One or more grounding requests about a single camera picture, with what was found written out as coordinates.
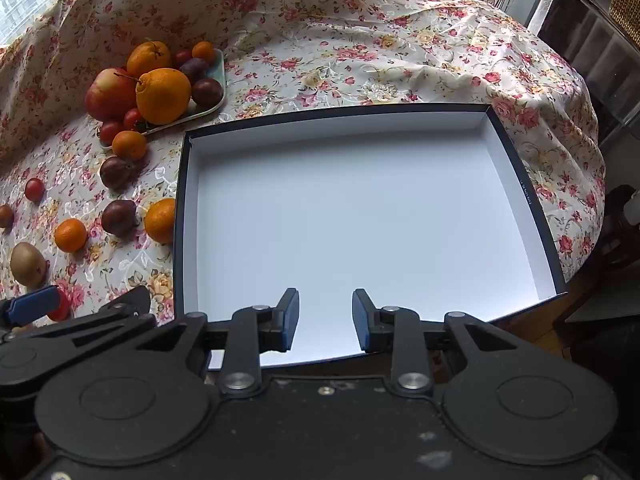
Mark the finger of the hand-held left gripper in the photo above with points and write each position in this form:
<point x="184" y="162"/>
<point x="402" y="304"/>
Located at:
<point x="112" y="312"/>
<point x="30" y="306"/>

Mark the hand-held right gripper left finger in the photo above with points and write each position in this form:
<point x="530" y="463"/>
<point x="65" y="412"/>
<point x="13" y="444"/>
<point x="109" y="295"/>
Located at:
<point x="291" y="321"/>

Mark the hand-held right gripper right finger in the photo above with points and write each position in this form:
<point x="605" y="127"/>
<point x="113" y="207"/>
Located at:
<point x="360" y="321"/>

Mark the red cherry tomato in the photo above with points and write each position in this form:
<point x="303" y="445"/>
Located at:
<point x="133" y="119"/>
<point x="182" y="57"/>
<point x="62" y="308"/>
<point x="34" y="189"/>
<point x="110" y="133"/>

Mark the brown kiwi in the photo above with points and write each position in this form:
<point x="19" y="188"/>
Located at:
<point x="27" y="265"/>

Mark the small mandarin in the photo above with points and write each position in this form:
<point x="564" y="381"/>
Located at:
<point x="70" y="235"/>
<point x="129" y="145"/>
<point x="160" y="221"/>
<point x="204" y="51"/>

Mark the dark red plum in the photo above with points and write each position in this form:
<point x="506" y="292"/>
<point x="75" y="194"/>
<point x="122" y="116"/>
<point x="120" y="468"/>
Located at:
<point x="117" y="173"/>
<point x="207" y="92"/>
<point x="119" y="218"/>
<point x="196" y="69"/>

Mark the dark box with white inside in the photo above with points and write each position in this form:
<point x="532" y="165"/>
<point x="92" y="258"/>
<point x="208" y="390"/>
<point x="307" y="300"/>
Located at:
<point x="350" y="220"/>

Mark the dark brownish tomato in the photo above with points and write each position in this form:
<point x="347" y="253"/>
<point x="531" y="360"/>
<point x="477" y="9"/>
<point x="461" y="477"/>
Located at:
<point x="5" y="216"/>

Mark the red apple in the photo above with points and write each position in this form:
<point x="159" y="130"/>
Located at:
<point x="107" y="97"/>

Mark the large orange with stem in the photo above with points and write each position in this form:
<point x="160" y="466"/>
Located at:
<point x="165" y="99"/>

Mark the pale green plate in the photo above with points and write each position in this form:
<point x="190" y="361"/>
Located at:
<point x="205" y="110"/>

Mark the floral tablecloth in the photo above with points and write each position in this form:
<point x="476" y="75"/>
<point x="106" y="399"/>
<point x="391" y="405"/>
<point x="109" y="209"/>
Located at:
<point x="350" y="60"/>

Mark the dark wooden shelf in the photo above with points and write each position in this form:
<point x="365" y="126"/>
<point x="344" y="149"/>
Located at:
<point x="600" y="70"/>

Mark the wicker basket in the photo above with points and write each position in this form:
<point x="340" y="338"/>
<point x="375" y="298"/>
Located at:
<point x="627" y="2"/>

